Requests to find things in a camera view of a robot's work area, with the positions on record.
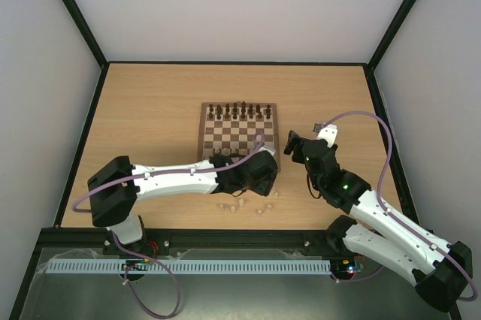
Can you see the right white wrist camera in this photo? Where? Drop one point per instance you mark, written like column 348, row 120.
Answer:
column 326, row 132

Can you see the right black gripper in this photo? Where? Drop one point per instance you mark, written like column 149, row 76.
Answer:
column 297, row 148

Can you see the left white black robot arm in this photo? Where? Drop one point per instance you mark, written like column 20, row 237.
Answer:
column 120, row 185

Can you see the black aluminium mounting rail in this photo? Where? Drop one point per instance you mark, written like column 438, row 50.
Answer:
column 163, row 242

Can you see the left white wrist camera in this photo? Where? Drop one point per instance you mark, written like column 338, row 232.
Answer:
column 272, row 151

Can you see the metal front plate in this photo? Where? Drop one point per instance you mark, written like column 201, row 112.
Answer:
column 372, row 294

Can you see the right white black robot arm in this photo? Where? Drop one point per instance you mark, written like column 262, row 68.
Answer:
column 438, row 270

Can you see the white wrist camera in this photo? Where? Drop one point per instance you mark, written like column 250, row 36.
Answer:
column 272, row 151
column 326, row 132

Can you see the wooden chess board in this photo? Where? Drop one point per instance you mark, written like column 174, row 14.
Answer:
column 236, row 136

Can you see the light blue slotted cable duct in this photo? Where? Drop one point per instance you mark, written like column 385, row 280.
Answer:
column 190, row 267

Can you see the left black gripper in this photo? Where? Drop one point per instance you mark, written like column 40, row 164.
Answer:
column 264, row 188

